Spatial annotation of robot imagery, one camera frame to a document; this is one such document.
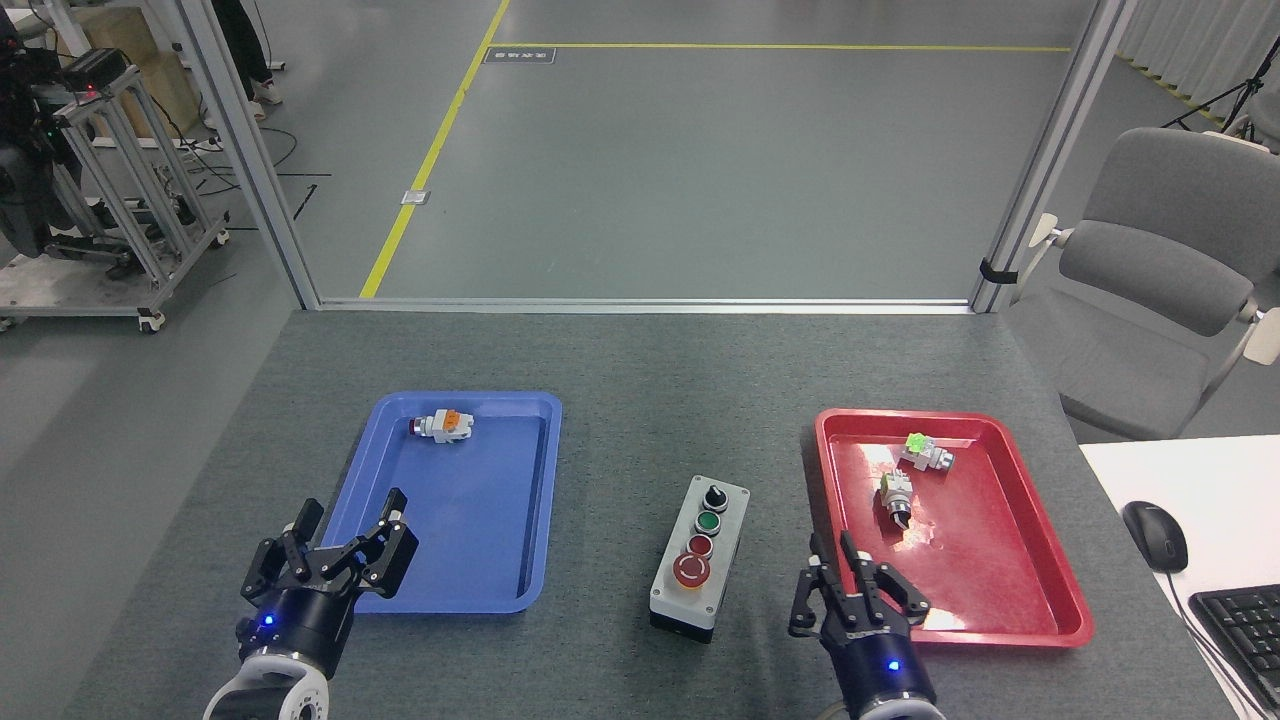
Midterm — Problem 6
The black knob selector switch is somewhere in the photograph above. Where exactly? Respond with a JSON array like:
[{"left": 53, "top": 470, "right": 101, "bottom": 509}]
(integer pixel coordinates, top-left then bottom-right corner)
[{"left": 878, "top": 472, "right": 916, "bottom": 529}]

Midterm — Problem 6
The red plastic tray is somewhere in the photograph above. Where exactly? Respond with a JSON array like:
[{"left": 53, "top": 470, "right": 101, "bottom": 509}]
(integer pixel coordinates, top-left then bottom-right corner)
[{"left": 814, "top": 408, "right": 1095, "bottom": 649}]

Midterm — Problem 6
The white curtain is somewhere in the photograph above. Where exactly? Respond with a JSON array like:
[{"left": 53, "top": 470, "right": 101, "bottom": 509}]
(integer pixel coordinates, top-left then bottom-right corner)
[{"left": 1115, "top": 0, "right": 1280, "bottom": 126}]

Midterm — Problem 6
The black mouse cable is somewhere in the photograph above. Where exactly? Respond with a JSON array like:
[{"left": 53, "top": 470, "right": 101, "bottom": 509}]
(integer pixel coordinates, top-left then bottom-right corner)
[{"left": 1165, "top": 570, "right": 1271, "bottom": 720}]

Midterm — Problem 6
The green push button switch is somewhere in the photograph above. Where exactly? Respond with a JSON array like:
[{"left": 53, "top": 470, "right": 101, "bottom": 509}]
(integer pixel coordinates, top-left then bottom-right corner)
[{"left": 897, "top": 432, "right": 956, "bottom": 476}]

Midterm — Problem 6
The black computer mouse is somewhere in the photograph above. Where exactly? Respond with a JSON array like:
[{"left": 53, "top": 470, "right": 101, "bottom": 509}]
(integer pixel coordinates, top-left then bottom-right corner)
[{"left": 1122, "top": 500, "right": 1190, "bottom": 574}]

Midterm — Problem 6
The white desk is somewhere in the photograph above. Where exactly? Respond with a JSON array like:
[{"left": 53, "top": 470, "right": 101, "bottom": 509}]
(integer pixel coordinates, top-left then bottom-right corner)
[{"left": 1078, "top": 434, "right": 1280, "bottom": 720}]

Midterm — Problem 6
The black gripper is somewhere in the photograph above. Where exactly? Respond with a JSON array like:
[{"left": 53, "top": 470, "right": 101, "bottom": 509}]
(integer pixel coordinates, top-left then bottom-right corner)
[
  {"left": 238, "top": 488, "right": 419, "bottom": 681},
  {"left": 788, "top": 530, "right": 936, "bottom": 716}
]

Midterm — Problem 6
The brown wooden crate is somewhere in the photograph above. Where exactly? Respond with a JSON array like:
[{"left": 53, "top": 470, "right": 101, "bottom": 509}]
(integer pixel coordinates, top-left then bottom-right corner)
[{"left": 55, "top": 5, "right": 201, "bottom": 141}]

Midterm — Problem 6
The silver aluminium crossbar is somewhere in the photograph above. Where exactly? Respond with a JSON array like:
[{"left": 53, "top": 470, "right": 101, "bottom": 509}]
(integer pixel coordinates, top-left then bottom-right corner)
[{"left": 316, "top": 297, "right": 976, "bottom": 316}]

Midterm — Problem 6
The black keyboard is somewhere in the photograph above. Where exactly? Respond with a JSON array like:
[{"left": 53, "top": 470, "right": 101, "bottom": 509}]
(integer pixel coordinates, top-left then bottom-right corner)
[{"left": 1188, "top": 585, "right": 1280, "bottom": 713}]

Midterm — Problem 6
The silver aluminium post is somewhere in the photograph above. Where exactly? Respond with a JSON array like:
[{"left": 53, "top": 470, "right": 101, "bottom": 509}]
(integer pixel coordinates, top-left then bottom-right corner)
[
  {"left": 968, "top": 0, "right": 1138, "bottom": 315},
  {"left": 178, "top": 0, "right": 321, "bottom": 311}
]

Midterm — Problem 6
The person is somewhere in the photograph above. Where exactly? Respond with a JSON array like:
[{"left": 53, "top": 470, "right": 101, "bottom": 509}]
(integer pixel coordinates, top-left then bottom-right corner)
[{"left": 210, "top": 0, "right": 286, "bottom": 123}]

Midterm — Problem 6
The white orange push button switch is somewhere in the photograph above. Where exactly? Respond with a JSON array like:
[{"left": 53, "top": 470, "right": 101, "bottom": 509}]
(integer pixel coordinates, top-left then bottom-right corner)
[{"left": 410, "top": 410, "right": 475, "bottom": 446}]

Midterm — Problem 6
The grey office chair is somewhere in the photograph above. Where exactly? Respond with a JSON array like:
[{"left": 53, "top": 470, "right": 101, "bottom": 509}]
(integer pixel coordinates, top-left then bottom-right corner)
[{"left": 1005, "top": 127, "right": 1280, "bottom": 442}]

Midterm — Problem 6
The black tripod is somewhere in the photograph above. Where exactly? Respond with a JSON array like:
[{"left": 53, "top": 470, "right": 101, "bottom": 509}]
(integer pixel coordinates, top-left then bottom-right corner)
[{"left": 1160, "top": 38, "right": 1280, "bottom": 141}]

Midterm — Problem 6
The aluminium frame cart on wheels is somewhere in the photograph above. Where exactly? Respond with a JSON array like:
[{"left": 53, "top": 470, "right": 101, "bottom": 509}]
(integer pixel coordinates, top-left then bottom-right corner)
[{"left": 0, "top": 60, "right": 231, "bottom": 334}]

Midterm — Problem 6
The blue plastic tray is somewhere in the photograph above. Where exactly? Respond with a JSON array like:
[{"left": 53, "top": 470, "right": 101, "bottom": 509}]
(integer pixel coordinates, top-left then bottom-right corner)
[{"left": 305, "top": 391, "right": 563, "bottom": 615}]

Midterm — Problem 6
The black machine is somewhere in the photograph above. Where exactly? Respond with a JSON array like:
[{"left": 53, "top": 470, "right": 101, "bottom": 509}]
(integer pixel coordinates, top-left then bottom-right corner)
[{"left": 0, "top": 10, "right": 96, "bottom": 259}]

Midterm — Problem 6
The grey four-button control box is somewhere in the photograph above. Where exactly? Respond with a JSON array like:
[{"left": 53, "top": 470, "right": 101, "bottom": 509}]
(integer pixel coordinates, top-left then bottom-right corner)
[{"left": 649, "top": 475, "right": 751, "bottom": 643}]

